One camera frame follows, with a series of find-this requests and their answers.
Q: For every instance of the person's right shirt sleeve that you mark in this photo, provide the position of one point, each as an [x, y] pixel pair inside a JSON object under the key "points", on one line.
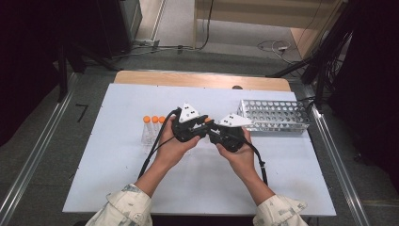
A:
{"points": [[279, 211]]}

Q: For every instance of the person's left shirt sleeve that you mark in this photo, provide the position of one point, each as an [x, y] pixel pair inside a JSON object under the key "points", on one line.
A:
{"points": [[125, 207]]}

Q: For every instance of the perforated metal tube rack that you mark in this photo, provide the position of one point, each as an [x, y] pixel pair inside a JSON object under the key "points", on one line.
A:
{"points": [[276, 113]]}

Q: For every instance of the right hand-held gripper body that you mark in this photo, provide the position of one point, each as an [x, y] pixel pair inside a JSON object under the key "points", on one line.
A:
{"points": [[230, 138]]}

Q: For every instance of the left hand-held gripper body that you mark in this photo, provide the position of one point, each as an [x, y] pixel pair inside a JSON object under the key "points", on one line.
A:
{"points": [[185, 130]]}

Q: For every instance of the metal floor strip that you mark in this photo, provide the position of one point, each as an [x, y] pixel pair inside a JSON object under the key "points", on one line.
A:
{"points": [[158, 19]]}

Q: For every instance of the aluminium floor rail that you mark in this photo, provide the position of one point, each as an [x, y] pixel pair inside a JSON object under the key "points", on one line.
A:
{"points": [[326, 135], [40, 147]]}

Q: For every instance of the orange capped clear tube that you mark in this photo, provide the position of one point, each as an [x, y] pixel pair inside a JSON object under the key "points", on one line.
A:
{"points": [[208, 120], [155, 119], [162, 119], [146, 119]]}

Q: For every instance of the black metal stand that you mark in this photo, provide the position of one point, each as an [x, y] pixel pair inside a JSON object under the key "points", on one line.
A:
{"points": [[62, 78]]}

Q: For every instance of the person's left hand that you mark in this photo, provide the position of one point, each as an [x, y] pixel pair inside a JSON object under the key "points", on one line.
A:
{"points": [[171, 153]]}

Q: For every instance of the beige wooden desk frame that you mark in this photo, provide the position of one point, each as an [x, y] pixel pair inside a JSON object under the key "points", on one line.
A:
{"points": [[266, 15]]}

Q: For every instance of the dark round table fitting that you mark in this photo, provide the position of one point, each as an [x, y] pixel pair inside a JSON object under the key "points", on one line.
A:
{"points": [[237, 87]]}

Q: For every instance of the black cabinet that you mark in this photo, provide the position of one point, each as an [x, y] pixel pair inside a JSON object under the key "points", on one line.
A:
{"points": [[130, 19]]}

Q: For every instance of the dark curtain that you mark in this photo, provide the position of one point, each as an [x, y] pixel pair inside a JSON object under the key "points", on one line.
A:
{"points": [[25, 62], [376, 78]]}

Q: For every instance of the person's right hand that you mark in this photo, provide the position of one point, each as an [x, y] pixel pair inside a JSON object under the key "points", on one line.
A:
{"points": [[240, 163]]}

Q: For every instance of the clear plastic tube rack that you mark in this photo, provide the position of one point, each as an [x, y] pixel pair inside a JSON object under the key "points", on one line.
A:
{"points": [[147, 148]]}

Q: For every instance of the person's shirt sleeve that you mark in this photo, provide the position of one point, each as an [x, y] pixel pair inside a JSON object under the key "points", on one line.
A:
{"points": [[125, 207], [279, 211]]}

